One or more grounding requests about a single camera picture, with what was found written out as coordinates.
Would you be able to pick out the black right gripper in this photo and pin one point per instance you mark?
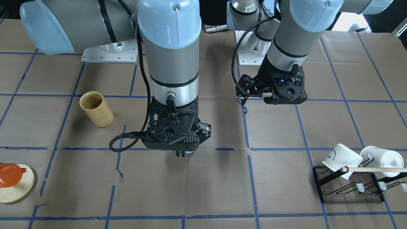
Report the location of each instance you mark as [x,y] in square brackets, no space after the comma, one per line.
[204,130]

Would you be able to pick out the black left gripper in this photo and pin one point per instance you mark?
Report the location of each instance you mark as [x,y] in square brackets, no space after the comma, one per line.
[265,78]

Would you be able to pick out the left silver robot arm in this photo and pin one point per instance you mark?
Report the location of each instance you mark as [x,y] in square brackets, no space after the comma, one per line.
[289,29]

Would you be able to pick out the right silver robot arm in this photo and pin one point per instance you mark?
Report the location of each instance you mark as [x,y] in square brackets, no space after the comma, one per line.
[167,34]

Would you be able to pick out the wooden cup tree stand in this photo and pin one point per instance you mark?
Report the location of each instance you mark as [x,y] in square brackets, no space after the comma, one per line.
[12,194]

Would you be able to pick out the wooden cylinder holder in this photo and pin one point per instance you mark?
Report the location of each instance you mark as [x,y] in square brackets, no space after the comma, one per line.
[96,108]

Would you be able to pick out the white mug lower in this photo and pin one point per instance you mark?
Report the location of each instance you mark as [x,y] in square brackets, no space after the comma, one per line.
[342,156]

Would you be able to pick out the white mug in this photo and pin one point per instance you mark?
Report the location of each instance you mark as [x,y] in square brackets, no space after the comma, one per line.
[342,156]
[381,160]

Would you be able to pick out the white mug upper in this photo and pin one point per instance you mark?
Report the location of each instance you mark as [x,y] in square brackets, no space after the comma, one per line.
[381,160]

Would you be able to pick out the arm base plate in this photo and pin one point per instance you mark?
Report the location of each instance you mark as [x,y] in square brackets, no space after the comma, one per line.
[121,52]
[252,51]

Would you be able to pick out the black wire cup rack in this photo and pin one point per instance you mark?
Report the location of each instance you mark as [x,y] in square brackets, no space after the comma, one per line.
[365,184]

